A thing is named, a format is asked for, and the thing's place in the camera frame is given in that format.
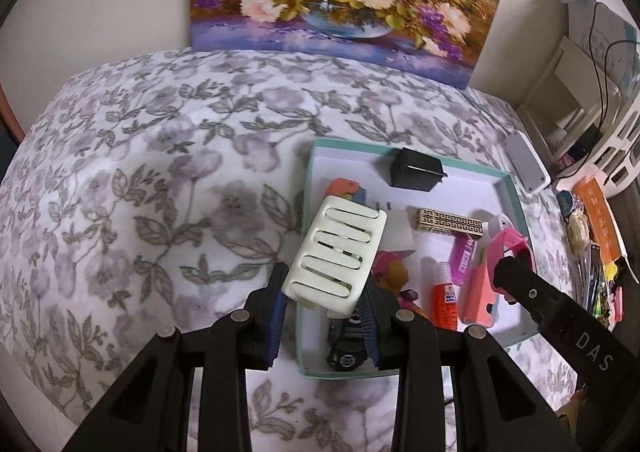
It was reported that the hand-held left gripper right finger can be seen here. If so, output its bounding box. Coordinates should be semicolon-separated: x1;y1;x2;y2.
357;281;581;452

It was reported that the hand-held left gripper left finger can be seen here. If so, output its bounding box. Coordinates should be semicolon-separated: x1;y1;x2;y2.
65;262;291;452

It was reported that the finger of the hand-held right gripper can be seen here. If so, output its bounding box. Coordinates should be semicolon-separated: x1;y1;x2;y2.
492;256;562;333

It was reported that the black toy car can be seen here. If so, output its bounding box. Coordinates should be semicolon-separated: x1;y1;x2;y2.
325;309;383;373

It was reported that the pink wristband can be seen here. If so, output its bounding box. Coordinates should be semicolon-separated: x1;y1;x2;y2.
480;228;537;305

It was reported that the salmon pink case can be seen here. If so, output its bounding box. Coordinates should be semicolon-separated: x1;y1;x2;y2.
459;259;506;327

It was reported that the pink brown toy figure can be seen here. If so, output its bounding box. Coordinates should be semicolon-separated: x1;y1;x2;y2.
372;249;428;317

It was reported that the white curved plastic piece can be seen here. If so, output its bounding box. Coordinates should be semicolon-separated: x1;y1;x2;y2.
482;213;518;239

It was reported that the magenta tube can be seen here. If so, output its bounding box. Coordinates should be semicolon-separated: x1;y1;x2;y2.
448;234;478;287

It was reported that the red glue bottle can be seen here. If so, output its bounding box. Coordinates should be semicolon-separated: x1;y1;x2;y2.
430;259;460;331

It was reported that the cream slotted soap dish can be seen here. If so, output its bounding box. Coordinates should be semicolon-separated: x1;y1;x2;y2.
281;194;388;317

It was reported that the gold patterned box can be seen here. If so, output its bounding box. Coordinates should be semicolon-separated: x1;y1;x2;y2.
416;208;486;239

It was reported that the orange block toy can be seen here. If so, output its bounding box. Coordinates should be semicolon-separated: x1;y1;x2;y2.
326;178;367;207

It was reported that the black charger plug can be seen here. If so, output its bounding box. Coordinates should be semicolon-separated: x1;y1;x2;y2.
390;148;448;193

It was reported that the teal cardboard tray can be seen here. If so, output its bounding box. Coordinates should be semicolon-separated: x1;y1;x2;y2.
295;137;532;379

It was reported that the person's right hand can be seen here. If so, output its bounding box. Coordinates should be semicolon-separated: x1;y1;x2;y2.
552;389;589;435

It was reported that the pile of small clutter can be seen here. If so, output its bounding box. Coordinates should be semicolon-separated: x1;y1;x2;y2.
592;252;640;333

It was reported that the silver smartphone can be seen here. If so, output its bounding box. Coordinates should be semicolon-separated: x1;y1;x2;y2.
580;242;603;313

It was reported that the beige rolled item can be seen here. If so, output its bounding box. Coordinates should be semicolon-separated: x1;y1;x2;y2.
567;214;596;253

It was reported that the blue tape roll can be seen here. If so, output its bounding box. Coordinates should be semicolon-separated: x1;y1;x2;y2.
556;189;583;220

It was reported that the orange box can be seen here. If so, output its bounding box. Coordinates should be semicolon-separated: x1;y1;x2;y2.
570;177;628;267

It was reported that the white plastic lattice basket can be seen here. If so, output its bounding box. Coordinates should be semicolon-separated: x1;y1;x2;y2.
582;96;640;187

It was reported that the white wooden shelf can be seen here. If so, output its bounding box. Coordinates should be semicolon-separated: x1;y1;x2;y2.
515;34;626;167

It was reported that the brown wooden furniture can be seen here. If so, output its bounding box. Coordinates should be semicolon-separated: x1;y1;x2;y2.
0;82;26;147

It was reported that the black hanging cable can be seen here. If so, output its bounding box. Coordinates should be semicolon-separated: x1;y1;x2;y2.
587;2;640;157

